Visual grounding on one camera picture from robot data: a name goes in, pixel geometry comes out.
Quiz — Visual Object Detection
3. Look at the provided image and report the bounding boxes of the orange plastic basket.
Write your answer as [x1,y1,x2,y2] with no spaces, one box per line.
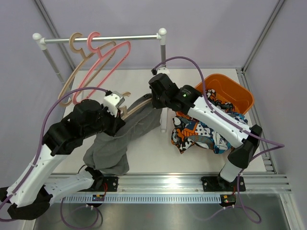
[205,73,254,115]

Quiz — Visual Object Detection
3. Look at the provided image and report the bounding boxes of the orange black camouflage shorts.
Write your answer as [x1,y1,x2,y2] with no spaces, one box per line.
[206,89,235,113]

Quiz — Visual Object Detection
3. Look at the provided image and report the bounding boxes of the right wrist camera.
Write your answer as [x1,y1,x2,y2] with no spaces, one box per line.
[151,67,170,76]

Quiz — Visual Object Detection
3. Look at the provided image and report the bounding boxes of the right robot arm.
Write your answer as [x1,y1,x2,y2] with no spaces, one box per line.
[149,73,262,191]

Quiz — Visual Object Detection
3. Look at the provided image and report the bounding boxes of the white slotted cable duct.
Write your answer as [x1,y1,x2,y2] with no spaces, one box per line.
[64,193,221,204]

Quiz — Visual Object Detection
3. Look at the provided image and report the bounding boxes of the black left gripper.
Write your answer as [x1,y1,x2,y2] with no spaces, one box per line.
[82,103,125,139]

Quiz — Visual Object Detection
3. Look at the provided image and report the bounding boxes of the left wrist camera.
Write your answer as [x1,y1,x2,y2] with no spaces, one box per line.
[103,91,125,117]

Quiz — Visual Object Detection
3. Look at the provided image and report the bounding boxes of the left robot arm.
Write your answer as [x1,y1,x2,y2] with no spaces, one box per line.
[0,96,125,220]

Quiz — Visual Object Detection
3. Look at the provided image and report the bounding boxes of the grey sweat shorts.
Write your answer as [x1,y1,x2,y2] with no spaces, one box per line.
[83,103,162,176]

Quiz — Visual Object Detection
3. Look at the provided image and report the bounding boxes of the pink plastic hanger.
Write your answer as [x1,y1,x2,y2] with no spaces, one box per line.
[71,32,132,105]

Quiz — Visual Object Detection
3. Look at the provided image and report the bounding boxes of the beige hanger with grey shorts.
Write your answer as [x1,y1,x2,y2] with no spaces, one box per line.
[119,93,152,120]

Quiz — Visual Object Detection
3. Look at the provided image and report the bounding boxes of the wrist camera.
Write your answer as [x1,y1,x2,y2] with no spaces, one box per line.
[151,67,170,76]
[103,91,125,117]

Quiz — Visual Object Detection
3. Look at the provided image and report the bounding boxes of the blue orange patterned shorts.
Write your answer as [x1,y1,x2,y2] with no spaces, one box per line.
[171,112,233,154]

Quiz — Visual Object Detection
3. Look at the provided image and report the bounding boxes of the white and metal clothes rack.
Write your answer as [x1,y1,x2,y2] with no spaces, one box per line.
[32,27,171,134]

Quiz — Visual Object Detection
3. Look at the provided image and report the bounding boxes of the aluminium mounting rail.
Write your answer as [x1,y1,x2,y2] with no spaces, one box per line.
[107,173,291,194]

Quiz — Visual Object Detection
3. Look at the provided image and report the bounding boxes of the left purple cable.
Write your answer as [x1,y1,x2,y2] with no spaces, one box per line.
[0,87,113,228]

